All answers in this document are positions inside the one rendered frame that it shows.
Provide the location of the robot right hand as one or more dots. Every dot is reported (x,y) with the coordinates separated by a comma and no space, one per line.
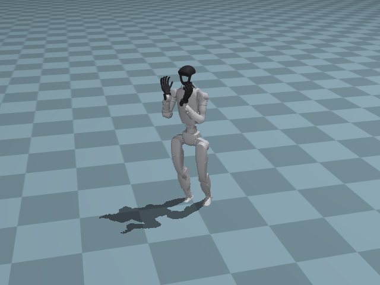
(165,86)

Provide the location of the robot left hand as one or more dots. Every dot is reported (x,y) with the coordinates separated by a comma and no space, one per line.
(187,94)

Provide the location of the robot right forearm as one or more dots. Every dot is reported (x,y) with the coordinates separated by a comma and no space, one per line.
(166,104)

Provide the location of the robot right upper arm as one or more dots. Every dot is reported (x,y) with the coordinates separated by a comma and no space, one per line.
(172,103)

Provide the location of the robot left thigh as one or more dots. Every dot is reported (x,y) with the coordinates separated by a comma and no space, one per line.
(202,158)

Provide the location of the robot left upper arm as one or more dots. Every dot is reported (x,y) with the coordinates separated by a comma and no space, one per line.
(202,104)

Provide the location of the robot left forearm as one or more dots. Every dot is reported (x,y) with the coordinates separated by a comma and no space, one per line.
(192,115)

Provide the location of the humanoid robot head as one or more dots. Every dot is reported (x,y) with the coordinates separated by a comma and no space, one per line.
(186,71)

